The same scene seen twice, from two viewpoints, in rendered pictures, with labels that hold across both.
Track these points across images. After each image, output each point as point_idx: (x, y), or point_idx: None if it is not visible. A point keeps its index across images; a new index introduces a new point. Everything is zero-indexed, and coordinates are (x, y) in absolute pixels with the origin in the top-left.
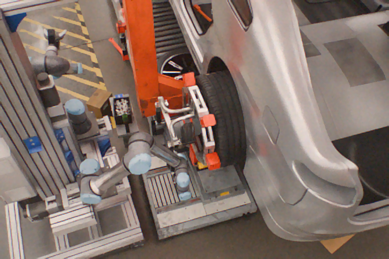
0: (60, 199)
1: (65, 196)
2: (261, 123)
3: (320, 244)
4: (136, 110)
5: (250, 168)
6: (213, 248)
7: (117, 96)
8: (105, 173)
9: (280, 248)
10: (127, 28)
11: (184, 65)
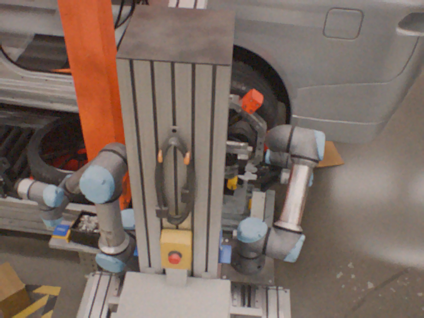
0: (246, 317)
1: (243, 308)
2: (321, 39)
3: (330, 166)
4: (48, 254)
5: (306, 113)
6: (300, 251)
7: (59, 230)
8: (292, 199)
9: (323, 197)
10: (89, 81)
11: (65, 145)
